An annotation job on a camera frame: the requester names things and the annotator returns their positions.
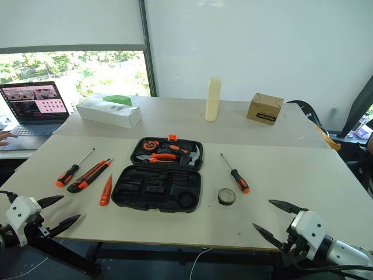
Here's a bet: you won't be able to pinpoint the white floor cable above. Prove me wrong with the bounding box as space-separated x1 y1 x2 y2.
188 247 214 280

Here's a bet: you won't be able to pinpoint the black table frame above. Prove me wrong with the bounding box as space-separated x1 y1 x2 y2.
0 230 295 280

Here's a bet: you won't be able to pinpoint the black chair back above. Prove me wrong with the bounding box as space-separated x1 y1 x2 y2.
286 100 330 138

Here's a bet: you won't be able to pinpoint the dark window post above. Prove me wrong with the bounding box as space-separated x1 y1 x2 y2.
139 0 157 97

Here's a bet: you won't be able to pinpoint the long white carton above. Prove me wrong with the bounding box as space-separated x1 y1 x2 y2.
76 97 143 130

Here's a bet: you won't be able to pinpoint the green rounded object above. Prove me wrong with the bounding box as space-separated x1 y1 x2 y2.
102 94 133 106

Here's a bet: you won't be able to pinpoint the orange handled pliers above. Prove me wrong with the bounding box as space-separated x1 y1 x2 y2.
135 152 178 164

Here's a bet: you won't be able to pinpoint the black tool case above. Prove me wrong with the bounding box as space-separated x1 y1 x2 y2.
111 136 205 214

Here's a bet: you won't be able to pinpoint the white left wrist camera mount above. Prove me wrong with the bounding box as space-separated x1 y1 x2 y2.
5 196 43 249

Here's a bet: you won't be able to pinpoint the orange black utility knife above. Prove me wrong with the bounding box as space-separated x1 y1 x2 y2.
66 158 113 194

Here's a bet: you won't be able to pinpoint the cream upright cylinder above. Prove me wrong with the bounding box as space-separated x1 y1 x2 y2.
205 76 222 122

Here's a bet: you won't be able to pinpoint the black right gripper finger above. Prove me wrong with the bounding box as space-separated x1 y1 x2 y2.
251 223 286 251
268 199 309 215

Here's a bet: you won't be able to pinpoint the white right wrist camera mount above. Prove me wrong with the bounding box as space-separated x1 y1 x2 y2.
287 210 328 261

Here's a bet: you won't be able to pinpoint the open laptop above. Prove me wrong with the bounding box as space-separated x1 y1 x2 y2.
0 80 71 151

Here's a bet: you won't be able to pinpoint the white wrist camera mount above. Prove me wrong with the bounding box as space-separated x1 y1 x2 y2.
287 210 328 261
5 196 43 249

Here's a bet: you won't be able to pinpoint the orange voltage tester pen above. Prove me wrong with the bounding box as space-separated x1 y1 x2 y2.
99 173 114 207

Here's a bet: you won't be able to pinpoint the orange black tape measure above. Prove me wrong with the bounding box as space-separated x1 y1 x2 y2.
141 139 160 153

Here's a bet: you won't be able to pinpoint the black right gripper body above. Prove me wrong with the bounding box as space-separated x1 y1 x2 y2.
280 225 311 262

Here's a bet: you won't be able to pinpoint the claw hammer orange black handle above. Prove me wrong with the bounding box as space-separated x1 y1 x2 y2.
162 141 202 169

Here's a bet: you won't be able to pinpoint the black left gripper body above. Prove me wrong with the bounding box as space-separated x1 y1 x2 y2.
26 211 50 239

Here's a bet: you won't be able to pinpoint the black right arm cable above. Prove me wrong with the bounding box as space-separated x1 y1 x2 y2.
291 258 373 277

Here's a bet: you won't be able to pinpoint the orange black handled screwdriver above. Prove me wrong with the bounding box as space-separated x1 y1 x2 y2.
55 148 96 188
220 152 251 194

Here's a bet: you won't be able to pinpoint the small brown cardboard box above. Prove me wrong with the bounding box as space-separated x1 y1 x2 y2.
246 92 285 127

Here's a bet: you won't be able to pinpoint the bystander bare hand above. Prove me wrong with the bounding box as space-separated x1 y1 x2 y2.
0 130 19 148

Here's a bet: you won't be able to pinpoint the black electrical tape roll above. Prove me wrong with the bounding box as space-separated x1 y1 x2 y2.
217 188 236 206

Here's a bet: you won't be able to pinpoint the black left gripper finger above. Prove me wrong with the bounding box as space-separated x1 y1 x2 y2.
37 195 65 210
46 213 82 238

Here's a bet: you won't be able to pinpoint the white roller blind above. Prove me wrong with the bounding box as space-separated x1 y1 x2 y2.
0 0 146 55

